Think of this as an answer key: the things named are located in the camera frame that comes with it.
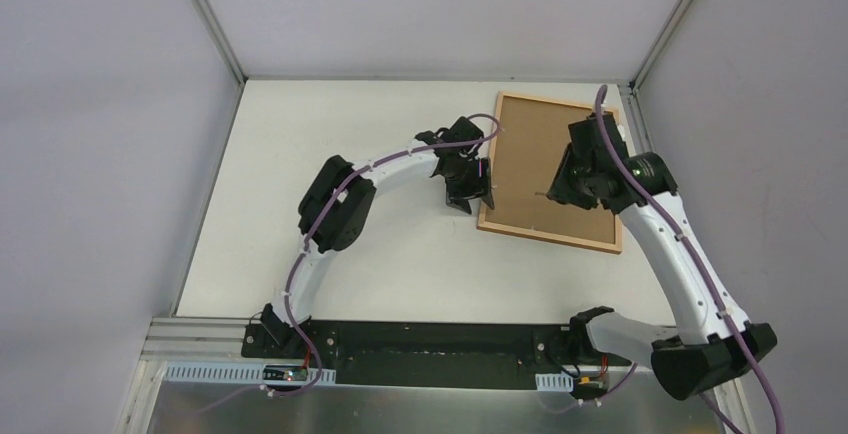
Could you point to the brown wooden photo frame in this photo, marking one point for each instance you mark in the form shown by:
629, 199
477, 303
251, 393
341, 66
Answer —
524, 159

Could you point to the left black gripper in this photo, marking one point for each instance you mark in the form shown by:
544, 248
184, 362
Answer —
465, 186

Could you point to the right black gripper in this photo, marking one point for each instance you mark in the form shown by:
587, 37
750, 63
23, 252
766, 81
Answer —
566, 182

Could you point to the left white cable duct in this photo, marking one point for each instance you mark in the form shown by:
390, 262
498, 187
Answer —
286, 375

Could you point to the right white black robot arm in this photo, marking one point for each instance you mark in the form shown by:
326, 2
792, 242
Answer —
712, 340

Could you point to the right white cable duct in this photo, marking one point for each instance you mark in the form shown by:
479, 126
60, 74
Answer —
554, 382

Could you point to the white cable duct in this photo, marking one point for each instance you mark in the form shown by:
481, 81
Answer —
554, 382
286, 375

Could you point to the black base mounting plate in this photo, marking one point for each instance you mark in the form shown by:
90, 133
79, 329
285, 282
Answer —
447, 355

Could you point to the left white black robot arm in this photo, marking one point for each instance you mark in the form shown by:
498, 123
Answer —
334, 210

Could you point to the aluminium front rail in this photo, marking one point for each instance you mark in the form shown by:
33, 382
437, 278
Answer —
236, 338

